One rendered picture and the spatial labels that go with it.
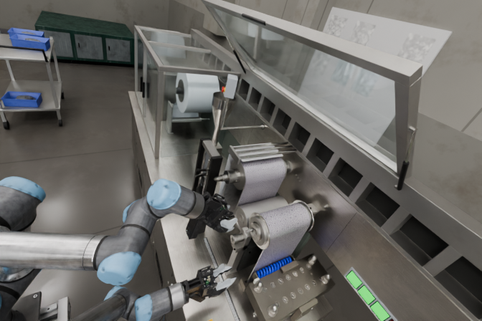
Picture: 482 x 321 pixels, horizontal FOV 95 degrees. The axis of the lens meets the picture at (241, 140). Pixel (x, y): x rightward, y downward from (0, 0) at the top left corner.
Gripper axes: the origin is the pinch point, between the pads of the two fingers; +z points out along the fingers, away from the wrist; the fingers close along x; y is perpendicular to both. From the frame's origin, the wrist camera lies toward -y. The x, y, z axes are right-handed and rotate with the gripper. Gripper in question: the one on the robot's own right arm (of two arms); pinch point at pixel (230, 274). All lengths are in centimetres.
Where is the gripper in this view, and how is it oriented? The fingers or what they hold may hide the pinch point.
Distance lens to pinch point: 106.3
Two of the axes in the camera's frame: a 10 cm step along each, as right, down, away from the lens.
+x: -4.6, -5.6, 6.9
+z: 8.6, -0.7, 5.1
